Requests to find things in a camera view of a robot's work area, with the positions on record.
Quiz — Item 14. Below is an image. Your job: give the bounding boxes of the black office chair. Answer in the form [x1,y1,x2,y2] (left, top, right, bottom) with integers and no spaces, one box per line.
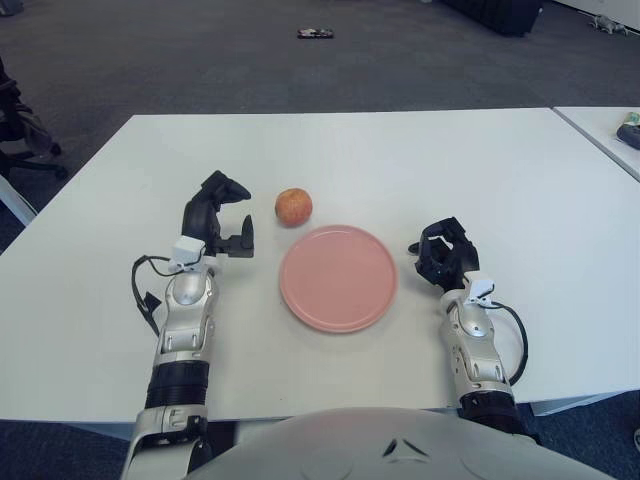
[0,54,70,181]

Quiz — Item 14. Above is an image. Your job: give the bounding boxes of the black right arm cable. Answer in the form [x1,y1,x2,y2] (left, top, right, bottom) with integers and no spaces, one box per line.
[487,294,530,386]

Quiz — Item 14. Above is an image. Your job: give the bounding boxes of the grey toy figure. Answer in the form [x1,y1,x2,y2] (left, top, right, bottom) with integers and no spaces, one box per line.
[587,13,632,35]

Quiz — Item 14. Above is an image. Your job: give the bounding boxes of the white furniture panel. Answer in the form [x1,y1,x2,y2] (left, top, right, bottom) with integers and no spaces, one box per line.
[0,174,37,227]

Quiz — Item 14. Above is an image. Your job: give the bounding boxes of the red yellow apple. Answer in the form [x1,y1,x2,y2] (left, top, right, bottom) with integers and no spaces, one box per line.
[274,187,315,229]

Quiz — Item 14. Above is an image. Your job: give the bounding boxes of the black box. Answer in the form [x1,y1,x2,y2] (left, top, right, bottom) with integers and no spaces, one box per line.
[439,0,544,37]

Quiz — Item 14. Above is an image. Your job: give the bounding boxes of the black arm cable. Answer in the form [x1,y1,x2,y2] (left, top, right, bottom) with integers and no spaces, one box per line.
[487,294,530,386]
[131,254,176,336]

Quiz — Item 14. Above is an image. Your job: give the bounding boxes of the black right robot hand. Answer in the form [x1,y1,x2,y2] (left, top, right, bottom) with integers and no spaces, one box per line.
[407,216,481,291]

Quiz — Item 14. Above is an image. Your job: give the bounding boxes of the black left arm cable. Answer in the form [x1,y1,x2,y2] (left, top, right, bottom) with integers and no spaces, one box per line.
[131,254,176,336]

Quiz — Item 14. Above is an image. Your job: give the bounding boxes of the pink round plate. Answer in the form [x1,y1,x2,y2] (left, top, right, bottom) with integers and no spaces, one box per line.
[278,224,400,335]

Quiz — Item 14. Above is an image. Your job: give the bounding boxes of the silver robot torso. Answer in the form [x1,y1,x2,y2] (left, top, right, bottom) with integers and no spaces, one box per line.
[184,405,601,480]

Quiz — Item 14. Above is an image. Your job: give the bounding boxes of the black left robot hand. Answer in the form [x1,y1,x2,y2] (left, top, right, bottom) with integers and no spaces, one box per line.
[180,170,256,259]

